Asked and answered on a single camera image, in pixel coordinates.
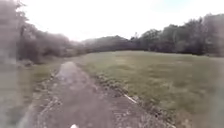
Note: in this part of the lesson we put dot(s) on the brown dirt path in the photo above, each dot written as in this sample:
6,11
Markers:
76,100

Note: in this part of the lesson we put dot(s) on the grass strip with weeds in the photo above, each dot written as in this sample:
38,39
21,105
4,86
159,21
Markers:
35,75

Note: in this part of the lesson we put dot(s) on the green grass field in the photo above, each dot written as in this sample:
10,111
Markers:
160,73

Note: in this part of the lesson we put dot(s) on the wood of trees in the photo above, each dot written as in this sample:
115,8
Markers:
173,40

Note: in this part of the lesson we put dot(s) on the robot's own part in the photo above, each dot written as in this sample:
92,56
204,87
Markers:
74,126

